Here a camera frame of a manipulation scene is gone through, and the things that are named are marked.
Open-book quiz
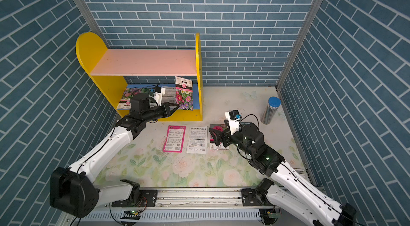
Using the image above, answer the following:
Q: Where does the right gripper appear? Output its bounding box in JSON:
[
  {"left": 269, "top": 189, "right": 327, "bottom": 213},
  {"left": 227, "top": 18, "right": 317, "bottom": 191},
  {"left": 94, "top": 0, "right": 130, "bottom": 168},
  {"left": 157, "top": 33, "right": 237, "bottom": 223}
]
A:
[{"left": 210, "top": 120, "right": 255, "bottom": 158}]

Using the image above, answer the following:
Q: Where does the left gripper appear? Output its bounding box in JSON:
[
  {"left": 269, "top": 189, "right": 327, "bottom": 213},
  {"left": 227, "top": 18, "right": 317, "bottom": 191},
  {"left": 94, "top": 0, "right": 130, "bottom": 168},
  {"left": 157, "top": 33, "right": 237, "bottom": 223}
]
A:
[{"left": 141, "top": 102, "right": 180, "bottom": 124}]

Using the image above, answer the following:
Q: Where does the red peony seed bag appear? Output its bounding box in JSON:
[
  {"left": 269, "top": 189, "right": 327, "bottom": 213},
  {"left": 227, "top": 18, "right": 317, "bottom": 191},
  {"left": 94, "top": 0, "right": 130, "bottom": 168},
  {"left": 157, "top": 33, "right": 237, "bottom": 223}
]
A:
[{"left": 209, "top": 124, "right": 230, "bottom": 150}]

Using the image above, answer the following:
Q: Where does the white back-side seed bag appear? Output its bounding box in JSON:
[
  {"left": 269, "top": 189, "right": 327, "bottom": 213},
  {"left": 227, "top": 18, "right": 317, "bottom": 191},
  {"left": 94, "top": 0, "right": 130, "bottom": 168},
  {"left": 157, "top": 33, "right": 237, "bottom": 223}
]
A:
[{"left": 161, "top": 86, "right": 177, "bottom": 103}]

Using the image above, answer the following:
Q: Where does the colourful flower seed bag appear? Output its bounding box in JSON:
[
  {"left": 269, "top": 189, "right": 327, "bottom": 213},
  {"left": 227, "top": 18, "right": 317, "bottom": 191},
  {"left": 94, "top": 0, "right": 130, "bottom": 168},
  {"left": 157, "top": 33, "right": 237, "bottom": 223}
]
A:
[{"left": 175, "top": 76, "right": 194, "bottom": 111}]

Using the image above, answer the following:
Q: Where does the white text gourd seed bag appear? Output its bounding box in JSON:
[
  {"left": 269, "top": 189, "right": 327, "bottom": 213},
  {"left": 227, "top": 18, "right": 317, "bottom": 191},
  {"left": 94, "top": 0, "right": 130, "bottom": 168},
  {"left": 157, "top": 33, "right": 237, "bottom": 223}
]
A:
[{"left": 186, "top": 126, "right": 208, "bottom": 155}]

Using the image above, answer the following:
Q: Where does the pink-bordered seed bag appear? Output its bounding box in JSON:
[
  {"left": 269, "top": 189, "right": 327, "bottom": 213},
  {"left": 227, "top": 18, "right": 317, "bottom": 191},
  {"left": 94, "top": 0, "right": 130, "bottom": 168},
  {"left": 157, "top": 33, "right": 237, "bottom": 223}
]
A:
[{"left": 162, "top": 126, "right": 186, "bottom": 153}]

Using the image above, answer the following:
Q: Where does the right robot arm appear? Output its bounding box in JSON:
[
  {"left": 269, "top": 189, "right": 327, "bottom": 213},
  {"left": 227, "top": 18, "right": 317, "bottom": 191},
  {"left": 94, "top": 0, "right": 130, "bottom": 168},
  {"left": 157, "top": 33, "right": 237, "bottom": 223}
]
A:
[{"left": 209, "top": 123, "right": 358, "bottom": 226}]

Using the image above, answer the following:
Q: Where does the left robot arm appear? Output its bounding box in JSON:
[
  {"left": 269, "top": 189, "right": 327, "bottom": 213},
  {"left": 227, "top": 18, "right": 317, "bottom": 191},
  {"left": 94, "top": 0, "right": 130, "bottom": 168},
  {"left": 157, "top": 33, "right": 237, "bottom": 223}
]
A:
[{"left": 50, "top": 93, "right": 179, "bottom": 219}]

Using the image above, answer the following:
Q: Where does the yellow wooden shelf unit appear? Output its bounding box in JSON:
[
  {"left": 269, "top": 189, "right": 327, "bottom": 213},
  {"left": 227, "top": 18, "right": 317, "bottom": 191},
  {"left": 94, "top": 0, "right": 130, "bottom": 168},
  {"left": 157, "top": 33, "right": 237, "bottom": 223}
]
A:
[{"left": 75, "top": 32, "right": 204, "bottom": 121}]

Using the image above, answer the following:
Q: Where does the candy chrysanthemum seed bag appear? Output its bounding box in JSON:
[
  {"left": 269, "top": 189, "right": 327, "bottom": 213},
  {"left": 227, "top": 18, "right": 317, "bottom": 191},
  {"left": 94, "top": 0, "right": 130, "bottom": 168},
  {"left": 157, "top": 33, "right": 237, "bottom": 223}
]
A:
[{"left": 116, "top": 87, "right": 141, "bottom": 110}]

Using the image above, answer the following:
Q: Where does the floral table mat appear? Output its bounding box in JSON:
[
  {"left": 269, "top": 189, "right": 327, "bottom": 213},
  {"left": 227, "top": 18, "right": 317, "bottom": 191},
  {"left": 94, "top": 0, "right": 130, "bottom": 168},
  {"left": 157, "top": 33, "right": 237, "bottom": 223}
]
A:
[{"left": 92, "top": 86, "right": 303, "bottom": 188}]

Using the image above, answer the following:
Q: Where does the steel bottle blue cap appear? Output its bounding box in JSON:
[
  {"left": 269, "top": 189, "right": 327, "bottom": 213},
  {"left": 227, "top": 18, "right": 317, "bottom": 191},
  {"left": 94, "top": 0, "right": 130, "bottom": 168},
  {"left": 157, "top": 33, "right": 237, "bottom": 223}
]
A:
[{"left": 261, "top": 96, "right": 281, "bottom": 125}]

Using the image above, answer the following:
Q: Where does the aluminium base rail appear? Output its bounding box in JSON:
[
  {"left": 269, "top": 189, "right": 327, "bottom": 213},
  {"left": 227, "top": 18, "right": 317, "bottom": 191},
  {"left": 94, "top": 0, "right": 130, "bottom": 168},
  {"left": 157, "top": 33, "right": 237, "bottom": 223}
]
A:
[{"left": 56, "top": 187, "right": 337, "bottom": 226}]

